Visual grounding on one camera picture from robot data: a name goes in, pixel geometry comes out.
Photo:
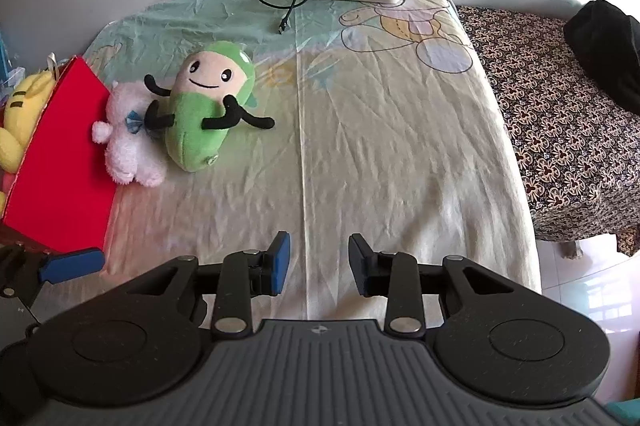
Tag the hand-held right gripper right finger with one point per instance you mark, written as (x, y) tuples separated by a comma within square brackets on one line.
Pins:
[(357, 263)]

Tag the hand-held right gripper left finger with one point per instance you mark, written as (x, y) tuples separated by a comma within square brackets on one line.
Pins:
[(280, 262)]

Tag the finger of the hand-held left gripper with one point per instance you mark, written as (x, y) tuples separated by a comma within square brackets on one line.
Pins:
[(70, 265)]

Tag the red storage box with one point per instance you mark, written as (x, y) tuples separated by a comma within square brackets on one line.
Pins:
[(65, 156)]

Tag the white pink plush bunny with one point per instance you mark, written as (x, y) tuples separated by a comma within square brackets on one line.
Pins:
[(130, 141)]

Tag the yellow plush tiger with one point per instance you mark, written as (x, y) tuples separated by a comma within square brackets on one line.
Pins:
[(22, 116)]

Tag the green plush toy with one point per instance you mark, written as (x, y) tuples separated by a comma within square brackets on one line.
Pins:
[(200, 116)]

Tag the cartoon printed bed sheet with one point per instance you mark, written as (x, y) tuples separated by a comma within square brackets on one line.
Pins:
[(375, 131)]

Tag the blue white plastic package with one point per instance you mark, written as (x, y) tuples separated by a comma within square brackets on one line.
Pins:
[(7, 56)]

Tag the brown patterned blanket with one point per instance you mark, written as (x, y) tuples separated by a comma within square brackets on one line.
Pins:
[(560, 106)]

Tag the teal cloth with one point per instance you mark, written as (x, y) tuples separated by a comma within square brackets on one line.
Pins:
[(625, 413)]

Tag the black cloth bundle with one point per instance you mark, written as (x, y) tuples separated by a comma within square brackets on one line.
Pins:
[(605, 46)]

